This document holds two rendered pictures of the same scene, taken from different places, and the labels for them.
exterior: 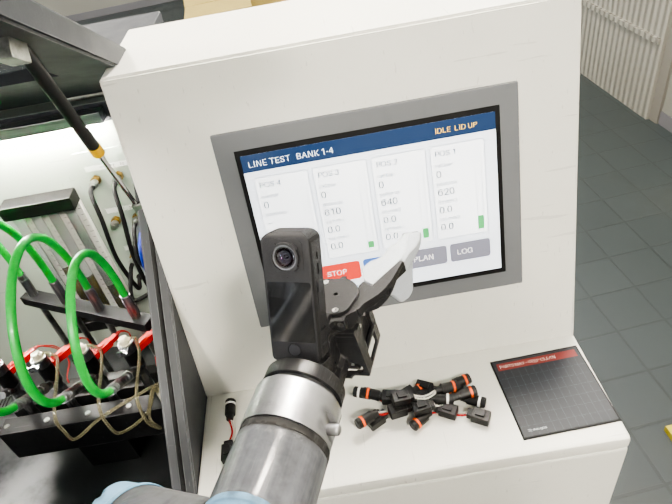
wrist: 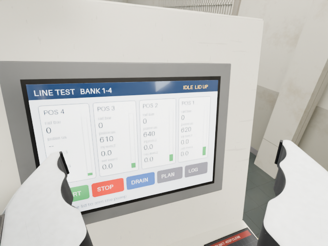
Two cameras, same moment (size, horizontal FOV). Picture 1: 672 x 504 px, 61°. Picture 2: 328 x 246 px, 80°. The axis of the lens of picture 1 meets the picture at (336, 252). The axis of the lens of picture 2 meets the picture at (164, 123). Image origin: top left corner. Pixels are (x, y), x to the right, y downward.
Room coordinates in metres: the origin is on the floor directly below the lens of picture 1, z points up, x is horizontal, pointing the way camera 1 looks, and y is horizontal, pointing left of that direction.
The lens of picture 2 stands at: (0.38, 0.03, 1.52)
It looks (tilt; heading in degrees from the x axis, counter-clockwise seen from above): 27 degrees down; 335
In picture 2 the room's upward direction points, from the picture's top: 5 degrees clockwise
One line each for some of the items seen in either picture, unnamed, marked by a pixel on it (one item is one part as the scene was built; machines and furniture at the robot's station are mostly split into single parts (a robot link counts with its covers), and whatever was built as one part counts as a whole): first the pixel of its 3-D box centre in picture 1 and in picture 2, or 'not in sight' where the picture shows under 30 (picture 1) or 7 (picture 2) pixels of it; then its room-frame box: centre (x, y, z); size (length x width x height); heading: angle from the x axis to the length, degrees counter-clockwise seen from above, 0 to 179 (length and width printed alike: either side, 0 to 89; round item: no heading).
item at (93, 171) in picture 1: (133, 217); not in sight; (0.98, 0.39, 1.20); 0.13 x 0.03 x 0.31; 88
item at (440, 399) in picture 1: (419, 401); not in sight; (0.56, -0.09, 1.01); 0.23 x 0.11 x 0.06; 88
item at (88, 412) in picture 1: (107, 420); not in sight; (0.73, 0.52, 0.91); 0.34 x 0.10 x 0.15; 88
